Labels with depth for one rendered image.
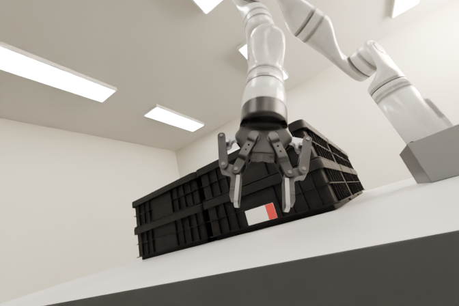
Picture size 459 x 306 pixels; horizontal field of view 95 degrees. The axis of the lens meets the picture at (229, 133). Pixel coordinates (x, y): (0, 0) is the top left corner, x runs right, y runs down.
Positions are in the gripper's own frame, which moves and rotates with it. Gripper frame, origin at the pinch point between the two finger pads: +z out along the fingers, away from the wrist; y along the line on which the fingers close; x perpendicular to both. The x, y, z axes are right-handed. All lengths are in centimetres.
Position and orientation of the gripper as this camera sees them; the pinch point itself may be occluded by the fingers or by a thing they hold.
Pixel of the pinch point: (261, 196)
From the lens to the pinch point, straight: 28.2
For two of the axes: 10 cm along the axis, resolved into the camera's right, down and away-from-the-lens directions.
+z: -1.1, 8.1, -5.7
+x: 0.9, 5.8, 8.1
